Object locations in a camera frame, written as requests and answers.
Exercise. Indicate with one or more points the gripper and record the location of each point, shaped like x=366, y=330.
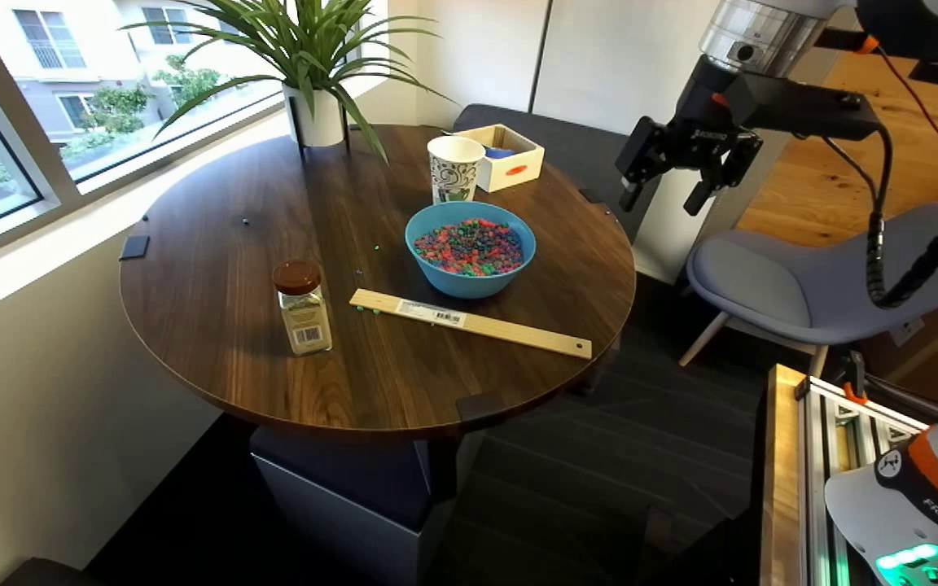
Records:
x=701, y=98

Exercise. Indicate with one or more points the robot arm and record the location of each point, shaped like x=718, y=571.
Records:
x=762, y=32

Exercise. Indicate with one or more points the blue bowl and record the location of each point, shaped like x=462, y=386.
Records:
x=469, y=281

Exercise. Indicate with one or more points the dark grey bench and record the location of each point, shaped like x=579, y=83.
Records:
x=583, y=155

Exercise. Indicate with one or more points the grey chair with wooden legs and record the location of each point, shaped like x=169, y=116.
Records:
x=795, y=277

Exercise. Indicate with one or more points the small wooden box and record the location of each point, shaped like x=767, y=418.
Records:
x=510, y=167

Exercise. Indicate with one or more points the patterned paper cup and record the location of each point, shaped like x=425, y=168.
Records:
x=453, y=167

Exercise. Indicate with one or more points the heap of colourful beads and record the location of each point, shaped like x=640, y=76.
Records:
x=469, y=247

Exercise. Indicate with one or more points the wooden ruler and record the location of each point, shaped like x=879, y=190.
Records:
x=469, y=322

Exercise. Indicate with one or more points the orange clamp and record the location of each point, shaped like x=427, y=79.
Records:
x=853, y=378

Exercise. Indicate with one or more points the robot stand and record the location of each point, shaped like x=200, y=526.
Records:
x=811, y=456

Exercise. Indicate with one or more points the potted plant in white pot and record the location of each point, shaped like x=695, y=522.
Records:
x=314, y=73

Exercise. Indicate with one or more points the spice jar with brown lid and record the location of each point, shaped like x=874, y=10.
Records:
x=304, y=313

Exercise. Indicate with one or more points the window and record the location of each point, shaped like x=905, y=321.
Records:
x=70, y=81

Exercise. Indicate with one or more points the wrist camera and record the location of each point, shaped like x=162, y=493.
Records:
x=803, y=104

